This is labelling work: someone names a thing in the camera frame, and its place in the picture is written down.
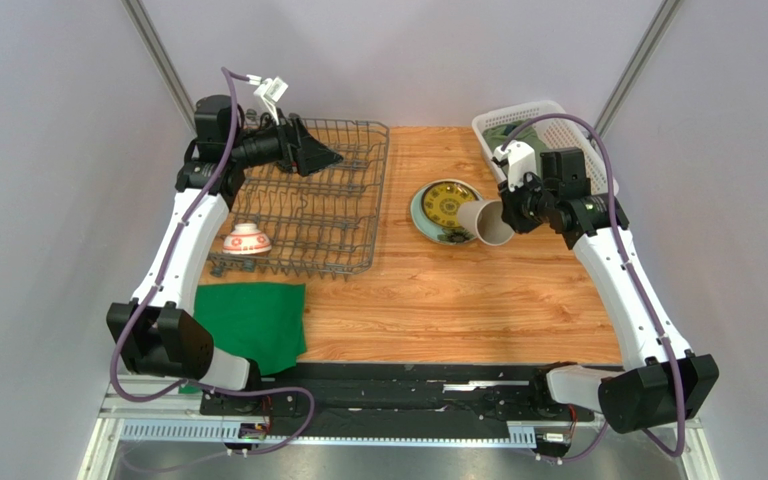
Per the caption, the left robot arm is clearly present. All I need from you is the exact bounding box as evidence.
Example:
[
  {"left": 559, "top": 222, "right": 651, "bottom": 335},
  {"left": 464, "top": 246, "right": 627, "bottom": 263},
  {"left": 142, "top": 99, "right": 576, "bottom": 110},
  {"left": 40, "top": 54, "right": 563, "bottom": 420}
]
[{"left": 106, "top": 95, "right": 343, "bottom": 396}]

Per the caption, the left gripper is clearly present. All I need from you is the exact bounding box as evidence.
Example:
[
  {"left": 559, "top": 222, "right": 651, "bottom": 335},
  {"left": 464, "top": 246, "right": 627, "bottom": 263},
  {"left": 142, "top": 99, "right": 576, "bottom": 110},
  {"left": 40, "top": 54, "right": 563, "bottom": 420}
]
[{"left": 228, "top": 109, "right": 342, "bottom": 178}]

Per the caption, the yellow patterned plate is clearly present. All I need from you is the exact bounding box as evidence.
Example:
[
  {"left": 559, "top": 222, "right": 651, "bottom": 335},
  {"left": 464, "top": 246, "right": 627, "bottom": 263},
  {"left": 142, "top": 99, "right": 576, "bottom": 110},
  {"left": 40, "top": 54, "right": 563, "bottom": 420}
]
[{"left": 420, "top": 180, "right": 482, "bottom": 229}]

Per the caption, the white plastic basket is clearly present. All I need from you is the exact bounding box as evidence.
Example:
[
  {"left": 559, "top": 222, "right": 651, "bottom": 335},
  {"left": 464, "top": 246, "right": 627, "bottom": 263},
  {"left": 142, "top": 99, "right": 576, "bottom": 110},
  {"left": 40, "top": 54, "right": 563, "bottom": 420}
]
[{"left": 471, "top": 100, "right": 608, "bottom": 194}]

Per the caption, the aluminium frame post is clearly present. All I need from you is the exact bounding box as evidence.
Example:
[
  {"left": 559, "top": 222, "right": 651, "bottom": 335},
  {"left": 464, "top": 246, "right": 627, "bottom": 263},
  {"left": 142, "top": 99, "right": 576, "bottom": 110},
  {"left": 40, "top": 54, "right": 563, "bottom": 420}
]
[
  {"left": 596, "top": 0, "right": 684, "bottom": 135},
  {"left": 121, "top": 0, "right": 196, "bottom": 133}
]

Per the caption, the grey wire dish rack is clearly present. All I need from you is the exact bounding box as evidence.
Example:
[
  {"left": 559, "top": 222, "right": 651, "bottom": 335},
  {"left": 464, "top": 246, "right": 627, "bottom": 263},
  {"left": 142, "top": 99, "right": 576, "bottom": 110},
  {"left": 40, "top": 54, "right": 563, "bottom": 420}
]
[{"left": 207, "top": 118, "right": 390, "bottom": 278}]

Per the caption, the right aluminium frame post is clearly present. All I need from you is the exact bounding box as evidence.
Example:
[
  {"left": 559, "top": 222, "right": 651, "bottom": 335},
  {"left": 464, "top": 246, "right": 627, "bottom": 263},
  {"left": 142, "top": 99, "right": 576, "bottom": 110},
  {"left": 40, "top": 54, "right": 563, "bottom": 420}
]
[{"left": 596, "top": 0, "right": 684, "bottom": 135}]

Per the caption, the dark green cloth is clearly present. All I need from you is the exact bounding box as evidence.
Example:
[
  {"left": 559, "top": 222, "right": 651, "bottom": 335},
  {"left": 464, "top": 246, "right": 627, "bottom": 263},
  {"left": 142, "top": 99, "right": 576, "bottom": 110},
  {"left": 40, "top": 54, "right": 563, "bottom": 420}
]
[{"left": 181, "top": 282, "right": 307, "bottom": 390}]

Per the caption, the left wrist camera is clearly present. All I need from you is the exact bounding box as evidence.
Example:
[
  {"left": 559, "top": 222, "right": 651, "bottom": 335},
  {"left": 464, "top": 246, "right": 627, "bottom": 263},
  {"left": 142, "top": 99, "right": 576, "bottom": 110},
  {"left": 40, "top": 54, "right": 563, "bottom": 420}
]
[{"left": 248, "top": 75, "right": 289, "bottom": 125}]

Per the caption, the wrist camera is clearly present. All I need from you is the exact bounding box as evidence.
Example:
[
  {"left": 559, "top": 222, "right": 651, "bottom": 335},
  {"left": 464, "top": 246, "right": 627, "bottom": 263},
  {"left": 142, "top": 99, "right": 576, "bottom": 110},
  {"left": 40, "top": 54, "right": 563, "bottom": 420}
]
[
  {"left": 492, "top": 141, "right": 539, "bottom": 192},
  {"left": 248, "top": 75, "right": 289, "bottom": 125}
]

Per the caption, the olive green folded cloth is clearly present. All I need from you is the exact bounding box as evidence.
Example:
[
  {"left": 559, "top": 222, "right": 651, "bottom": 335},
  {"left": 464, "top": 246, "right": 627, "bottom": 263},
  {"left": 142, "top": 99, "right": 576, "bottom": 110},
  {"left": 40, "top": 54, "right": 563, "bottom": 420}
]
[{"left": 480, "top": 121, "right": 548, "bottom": 167}]

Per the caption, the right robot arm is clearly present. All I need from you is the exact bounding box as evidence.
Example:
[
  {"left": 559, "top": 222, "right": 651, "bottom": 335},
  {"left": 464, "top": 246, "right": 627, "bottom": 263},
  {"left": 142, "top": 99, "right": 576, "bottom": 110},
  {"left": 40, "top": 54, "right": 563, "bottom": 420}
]
[{"left": 492, "top": 142, "right": 719, "bottom": 433}]

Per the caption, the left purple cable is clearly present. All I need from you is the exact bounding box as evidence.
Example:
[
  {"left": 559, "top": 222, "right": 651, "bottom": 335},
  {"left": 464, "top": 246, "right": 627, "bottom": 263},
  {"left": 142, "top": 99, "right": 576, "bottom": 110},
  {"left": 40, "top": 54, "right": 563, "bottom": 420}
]
[{"left": 108, "top": 66, "right": 315, "bottom": 467}]

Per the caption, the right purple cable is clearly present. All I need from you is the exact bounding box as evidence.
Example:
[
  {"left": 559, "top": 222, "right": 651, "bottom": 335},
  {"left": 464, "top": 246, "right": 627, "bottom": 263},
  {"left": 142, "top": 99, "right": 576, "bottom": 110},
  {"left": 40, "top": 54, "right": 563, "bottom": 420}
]
[{"left": 500, "top": 113, "right": 687, "bottom": 464}]

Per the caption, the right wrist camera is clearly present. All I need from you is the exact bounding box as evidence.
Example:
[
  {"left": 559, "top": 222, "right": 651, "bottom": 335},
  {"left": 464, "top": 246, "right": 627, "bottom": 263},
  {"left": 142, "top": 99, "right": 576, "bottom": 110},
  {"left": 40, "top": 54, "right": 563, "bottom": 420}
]
[{"left": 492, "top": 141, "right": 539, "bottom": 192}]

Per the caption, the left aluminium frame post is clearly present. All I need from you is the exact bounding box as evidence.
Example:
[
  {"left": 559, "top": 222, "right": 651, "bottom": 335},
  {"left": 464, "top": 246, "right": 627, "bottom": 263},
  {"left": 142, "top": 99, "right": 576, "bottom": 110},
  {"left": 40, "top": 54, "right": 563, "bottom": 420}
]
[{"left": 121, "top": 0, "right": 196, "bottom": 133}]

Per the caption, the purple cable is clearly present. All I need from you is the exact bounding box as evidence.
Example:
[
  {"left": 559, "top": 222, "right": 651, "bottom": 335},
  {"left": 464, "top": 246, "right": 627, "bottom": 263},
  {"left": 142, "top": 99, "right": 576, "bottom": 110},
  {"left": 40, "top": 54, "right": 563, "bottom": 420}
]
[
  {"left": 108, "top": 66, "right": 315, "bottom": 467},
  {"left": 500, "top": 113, "right": 687, "bottom": 464}
]

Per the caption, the light blue flower plate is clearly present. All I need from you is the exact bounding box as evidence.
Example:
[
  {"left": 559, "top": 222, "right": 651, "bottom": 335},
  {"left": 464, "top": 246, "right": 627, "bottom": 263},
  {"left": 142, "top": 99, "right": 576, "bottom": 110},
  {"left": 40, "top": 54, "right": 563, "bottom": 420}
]
[{"left": 409, "top": 179, "right": 479, "bottom": 246}]

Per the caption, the red white patterned bowl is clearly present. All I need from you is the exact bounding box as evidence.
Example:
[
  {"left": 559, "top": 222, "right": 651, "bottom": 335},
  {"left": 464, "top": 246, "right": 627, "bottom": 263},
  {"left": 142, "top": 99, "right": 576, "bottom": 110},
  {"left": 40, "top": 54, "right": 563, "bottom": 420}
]
[{"left": 222, "top": 223, "right": 272, "bottom": 255}]

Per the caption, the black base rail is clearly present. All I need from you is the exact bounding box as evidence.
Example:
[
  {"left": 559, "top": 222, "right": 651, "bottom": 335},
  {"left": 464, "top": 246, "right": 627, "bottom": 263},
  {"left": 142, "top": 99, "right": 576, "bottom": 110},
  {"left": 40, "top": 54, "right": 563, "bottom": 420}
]
[{"left": 199, "top": 362, "right": 595, "bottom": 442}]

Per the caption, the beige cup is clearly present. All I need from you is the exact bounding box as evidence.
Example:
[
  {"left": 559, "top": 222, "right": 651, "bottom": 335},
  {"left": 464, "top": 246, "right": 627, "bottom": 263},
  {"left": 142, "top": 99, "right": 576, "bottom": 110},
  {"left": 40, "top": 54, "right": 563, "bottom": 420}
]
[{"left": 457, "top": 200, "right": 515, "bottom": 246}]

